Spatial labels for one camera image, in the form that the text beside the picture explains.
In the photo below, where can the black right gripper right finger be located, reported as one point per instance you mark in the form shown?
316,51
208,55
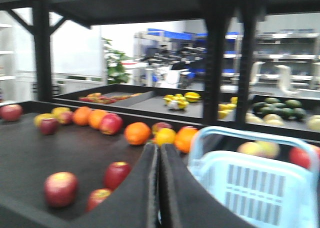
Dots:
184,203

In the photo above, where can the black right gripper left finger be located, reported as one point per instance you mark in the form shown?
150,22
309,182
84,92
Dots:
133,204

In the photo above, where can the light blue plastic basket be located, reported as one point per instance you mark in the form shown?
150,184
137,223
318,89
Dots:
264,192

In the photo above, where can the dark red apple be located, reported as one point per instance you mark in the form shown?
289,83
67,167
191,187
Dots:
60,189
115,174
49,126
96,197

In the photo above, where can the orange fruit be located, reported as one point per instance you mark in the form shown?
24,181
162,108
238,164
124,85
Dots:
81,116
137,133
95,117
184,137

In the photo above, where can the red yellow apple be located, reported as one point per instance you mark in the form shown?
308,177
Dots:
160,125

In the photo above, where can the red pink apple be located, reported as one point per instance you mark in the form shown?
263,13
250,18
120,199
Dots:
111,124

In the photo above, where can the pale peach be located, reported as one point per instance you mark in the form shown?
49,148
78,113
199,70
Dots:
251,148
271,150

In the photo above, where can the white garlic bulb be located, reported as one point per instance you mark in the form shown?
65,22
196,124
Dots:
173,105

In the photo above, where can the yellow starfruit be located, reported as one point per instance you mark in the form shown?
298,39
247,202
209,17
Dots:
192,97

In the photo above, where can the small pink apple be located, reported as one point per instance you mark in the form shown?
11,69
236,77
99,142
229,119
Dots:
66,118

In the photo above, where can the bright red apple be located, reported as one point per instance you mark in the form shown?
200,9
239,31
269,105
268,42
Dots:
299,157

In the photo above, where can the green avocado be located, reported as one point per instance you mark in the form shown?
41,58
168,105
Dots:
293,103

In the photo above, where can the red apple at edge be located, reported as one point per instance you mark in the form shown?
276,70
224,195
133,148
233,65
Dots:
11,112

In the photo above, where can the black upright post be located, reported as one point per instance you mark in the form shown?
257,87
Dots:
42,48

